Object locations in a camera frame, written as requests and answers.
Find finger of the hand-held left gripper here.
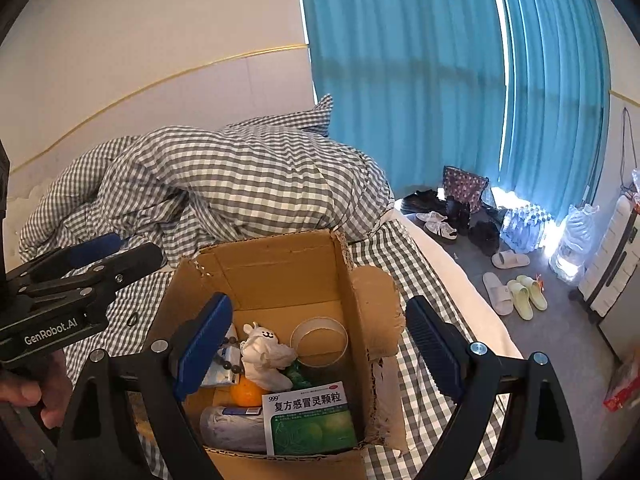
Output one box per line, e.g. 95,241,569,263
5,232,122,283
20,242,165,311

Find large clear water jug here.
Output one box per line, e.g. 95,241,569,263
549,204,601,286

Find pale green slipper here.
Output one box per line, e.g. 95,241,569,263
507,281,535,321
516,275,548,311

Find pack of water bottles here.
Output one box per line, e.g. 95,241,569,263
500,203,553,255

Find black leather shoes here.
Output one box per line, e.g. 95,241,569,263
402,189,446,213

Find white suitcase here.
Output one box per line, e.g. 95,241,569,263
577,192,640,323

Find grey checked quilt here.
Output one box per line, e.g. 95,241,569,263
19,94,396,268

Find dark bead bracelet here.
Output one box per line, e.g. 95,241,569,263
215,335,246,376

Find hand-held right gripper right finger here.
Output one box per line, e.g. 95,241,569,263
404,295,583,480

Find green medicine box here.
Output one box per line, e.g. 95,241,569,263
261,380,360,456

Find white plush toy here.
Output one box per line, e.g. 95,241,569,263
240,321,298,392

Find dark patterned bag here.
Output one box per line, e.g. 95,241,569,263
442,165,491,211

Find red packet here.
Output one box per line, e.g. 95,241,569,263
602,357,640,413

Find black wall cable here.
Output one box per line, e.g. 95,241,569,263
620,107,633,196

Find grey checked bed sheet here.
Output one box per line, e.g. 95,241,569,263
60,217,508,480

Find brown cardboard box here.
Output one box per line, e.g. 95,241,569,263
147,229,406,480

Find person's left hand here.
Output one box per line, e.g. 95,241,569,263
0,351,73,428

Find white and blue packet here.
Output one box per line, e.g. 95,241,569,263
200,322,241,388

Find blue curtain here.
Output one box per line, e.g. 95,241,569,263
298,0,612,221

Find grey soft roll pack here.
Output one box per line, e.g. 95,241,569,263
200,405,268,453

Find orange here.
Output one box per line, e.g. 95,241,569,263
231,377,271,408

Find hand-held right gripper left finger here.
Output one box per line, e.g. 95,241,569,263
56,292,235,480

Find green packet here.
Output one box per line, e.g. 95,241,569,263
284,360,313,391

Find clear plastic jar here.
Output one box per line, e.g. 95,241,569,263
289,316,349,386

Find black boots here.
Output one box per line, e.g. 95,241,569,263
445,195,471,233

